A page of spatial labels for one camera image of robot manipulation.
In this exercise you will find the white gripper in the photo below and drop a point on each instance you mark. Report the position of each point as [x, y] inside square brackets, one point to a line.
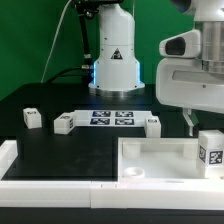
[181, 81]

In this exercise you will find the white marker base plate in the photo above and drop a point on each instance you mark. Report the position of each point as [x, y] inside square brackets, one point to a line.
[111, 118]

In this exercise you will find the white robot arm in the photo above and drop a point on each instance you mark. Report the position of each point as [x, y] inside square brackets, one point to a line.
[117, 72]

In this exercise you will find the white U-shaped fence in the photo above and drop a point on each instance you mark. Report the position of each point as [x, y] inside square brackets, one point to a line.
[192, 194]

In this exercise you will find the white square tabletop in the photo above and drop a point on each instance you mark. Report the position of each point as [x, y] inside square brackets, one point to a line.
[157, 158]

